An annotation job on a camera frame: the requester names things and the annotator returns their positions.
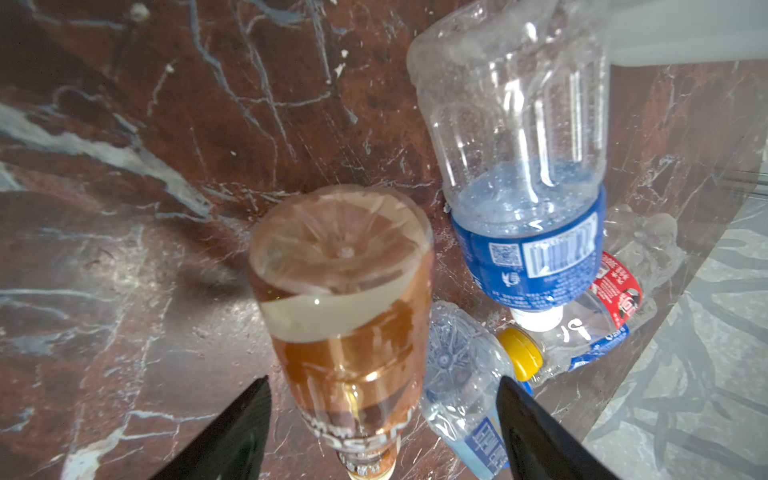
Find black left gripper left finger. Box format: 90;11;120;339
153;376;272;480

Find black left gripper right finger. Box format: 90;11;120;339
496;376;617;480

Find soda water bottle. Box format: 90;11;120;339
420;300;543;479

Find brown Nescafe bottle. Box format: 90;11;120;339
248;185;435;479

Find small water bottle white cap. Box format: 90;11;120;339
407;1;610;332

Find white plastic trash bin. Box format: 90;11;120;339
608;0;767;67

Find clear bottle red label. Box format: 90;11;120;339
497;205;685;387

